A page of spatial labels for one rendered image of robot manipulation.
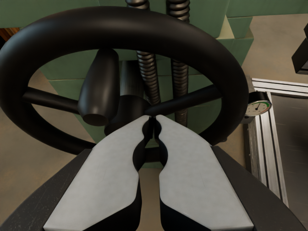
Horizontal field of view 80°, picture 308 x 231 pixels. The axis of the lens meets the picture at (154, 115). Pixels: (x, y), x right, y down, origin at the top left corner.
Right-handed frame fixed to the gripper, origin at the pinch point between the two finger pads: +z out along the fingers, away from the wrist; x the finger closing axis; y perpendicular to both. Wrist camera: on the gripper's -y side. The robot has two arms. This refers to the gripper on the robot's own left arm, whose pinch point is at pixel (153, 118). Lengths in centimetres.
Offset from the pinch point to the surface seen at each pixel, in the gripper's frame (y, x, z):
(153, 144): 38, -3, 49
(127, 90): 2.5, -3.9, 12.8
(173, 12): -6.4, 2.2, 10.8
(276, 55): 24, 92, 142
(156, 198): 75, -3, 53
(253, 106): 12.4, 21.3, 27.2
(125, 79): 1.5, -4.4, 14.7
